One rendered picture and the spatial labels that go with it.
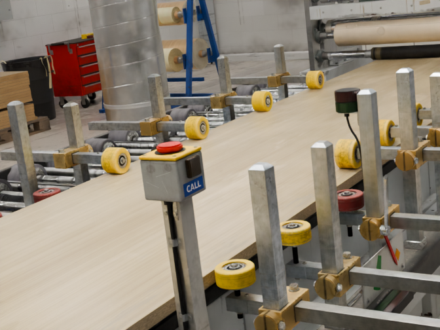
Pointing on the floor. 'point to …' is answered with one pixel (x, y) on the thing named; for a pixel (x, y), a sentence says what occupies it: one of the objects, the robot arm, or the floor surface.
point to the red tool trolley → (74, 69)
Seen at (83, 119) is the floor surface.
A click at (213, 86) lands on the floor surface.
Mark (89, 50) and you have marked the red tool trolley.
